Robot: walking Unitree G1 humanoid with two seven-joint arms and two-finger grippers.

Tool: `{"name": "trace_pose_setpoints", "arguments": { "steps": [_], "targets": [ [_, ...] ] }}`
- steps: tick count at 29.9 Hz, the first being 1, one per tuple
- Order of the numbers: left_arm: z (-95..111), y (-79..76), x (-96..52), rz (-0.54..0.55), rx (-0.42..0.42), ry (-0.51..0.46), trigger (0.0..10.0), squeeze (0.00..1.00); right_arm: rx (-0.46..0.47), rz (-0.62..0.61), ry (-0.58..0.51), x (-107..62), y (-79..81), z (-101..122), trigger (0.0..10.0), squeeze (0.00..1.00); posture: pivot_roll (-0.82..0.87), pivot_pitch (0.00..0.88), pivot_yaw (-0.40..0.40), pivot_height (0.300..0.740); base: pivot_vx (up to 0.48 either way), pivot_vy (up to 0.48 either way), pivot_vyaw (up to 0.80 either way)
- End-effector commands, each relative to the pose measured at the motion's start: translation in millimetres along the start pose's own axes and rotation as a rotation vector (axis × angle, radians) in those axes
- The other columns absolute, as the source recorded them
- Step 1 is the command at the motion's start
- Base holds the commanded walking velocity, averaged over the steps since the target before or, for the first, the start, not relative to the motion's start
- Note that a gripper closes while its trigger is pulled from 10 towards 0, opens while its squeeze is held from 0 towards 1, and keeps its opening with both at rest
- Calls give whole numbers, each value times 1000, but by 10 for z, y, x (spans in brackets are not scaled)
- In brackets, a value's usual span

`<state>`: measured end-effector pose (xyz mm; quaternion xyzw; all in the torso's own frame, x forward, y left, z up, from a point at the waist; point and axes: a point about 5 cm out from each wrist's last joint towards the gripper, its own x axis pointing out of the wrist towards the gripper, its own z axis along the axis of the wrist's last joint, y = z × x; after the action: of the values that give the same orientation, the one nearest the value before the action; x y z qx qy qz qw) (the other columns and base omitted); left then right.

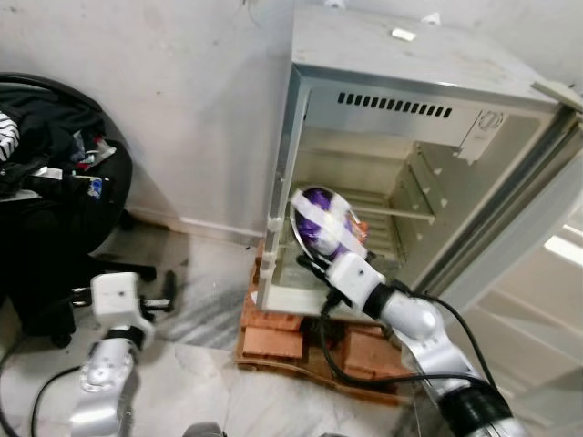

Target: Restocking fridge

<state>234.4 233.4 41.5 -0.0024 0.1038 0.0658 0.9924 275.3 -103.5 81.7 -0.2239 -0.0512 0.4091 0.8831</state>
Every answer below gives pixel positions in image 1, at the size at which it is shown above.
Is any taped plate with purple packet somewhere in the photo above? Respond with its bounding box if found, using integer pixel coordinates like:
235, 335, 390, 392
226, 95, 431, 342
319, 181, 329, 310
291, 186, 371, 266

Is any white fridge door beige handle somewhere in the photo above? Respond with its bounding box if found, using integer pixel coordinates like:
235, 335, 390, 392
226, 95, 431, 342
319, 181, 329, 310
401, 79, 583, 437

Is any white mini fridge cabinet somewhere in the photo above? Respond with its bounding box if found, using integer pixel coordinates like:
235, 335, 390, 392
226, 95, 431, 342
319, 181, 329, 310
255, 7, 571, 316

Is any black office chair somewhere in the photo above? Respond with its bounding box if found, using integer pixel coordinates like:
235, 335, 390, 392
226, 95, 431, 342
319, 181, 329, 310
0, 72, 179, 352

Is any red clay brick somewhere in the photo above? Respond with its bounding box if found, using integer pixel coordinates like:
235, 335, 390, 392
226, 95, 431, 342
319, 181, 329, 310
341, 324, 412, 382
239, 300, 308, 361

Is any brown cardboard sheet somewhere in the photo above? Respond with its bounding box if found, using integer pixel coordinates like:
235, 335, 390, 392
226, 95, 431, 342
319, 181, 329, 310
231, 328, 413, 407

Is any dark grey robot knee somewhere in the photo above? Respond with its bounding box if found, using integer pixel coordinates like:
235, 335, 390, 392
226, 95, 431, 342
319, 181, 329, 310
181, 420, 227, 437

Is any black white striped cloth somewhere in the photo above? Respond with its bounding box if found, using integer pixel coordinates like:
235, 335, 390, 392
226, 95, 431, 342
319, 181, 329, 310
0, 110, 20, 164

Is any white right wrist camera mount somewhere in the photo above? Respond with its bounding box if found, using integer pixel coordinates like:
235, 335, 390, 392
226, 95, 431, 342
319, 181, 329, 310
325, 251, 386, 311

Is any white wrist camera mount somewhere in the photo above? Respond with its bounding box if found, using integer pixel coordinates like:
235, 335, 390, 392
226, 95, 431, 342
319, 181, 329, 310
90, 272, 154, 331
325, 251, 386, 311

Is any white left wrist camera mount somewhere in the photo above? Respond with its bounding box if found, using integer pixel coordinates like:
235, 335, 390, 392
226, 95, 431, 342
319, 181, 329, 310
90, 272, 154, 331

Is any white wire fridge shelf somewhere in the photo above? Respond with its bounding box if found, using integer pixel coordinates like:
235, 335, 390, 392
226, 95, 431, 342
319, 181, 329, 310
348, 186, 439, 225

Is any black left arm loop cable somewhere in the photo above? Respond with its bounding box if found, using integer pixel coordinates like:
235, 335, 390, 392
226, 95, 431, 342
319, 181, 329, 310
29, 364, 86, 437

